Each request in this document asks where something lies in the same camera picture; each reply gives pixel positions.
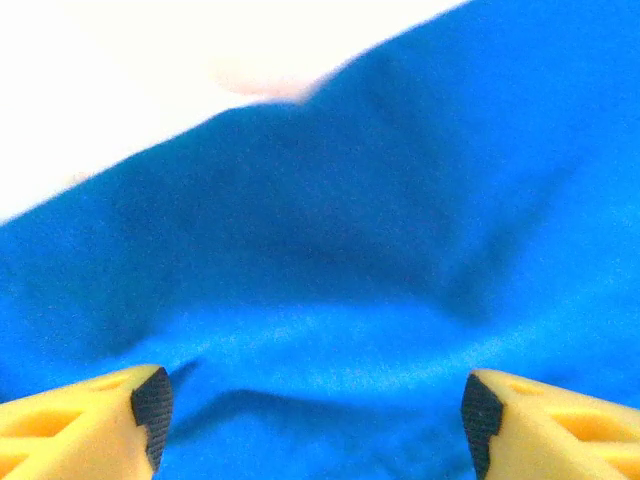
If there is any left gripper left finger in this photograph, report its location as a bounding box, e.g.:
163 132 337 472
0 364 175 480

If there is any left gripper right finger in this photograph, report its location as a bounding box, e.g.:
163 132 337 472
460 368 640 480

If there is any bright blue printed t-shirt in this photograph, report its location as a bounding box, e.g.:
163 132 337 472
0 0 640 480

